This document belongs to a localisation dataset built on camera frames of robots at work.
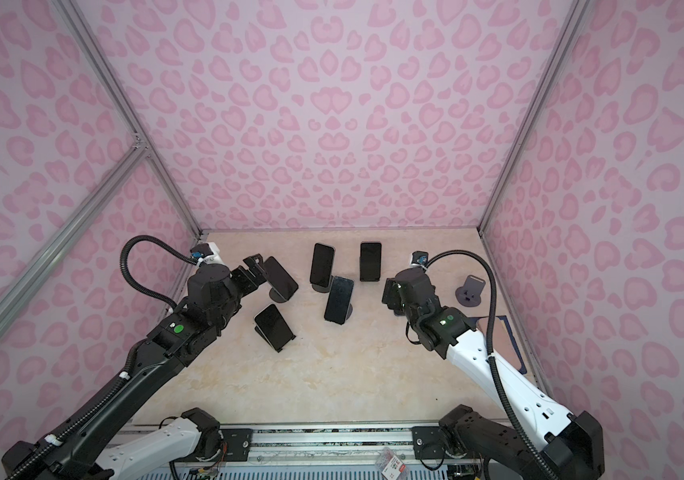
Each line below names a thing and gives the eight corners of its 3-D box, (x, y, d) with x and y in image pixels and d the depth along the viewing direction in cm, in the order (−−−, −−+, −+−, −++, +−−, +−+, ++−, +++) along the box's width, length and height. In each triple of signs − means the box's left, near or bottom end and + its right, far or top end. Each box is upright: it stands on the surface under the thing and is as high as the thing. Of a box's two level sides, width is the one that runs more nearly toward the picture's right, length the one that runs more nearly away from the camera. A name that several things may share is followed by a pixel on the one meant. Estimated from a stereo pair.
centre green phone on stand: (326, 322, 96) (324, 306, 89) (335, 293, 104) (334, 275, 96) (345, 326, 96) (344, 310, 88) (353, 296, 103) (353, 279, 95)
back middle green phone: (311, 289, 104) (306, 262, 93) (319, 270, 110) (315, 242, 98) (330, 294, 103) (327, 267, 92) (337, 274, 108) (335, 246, 97)
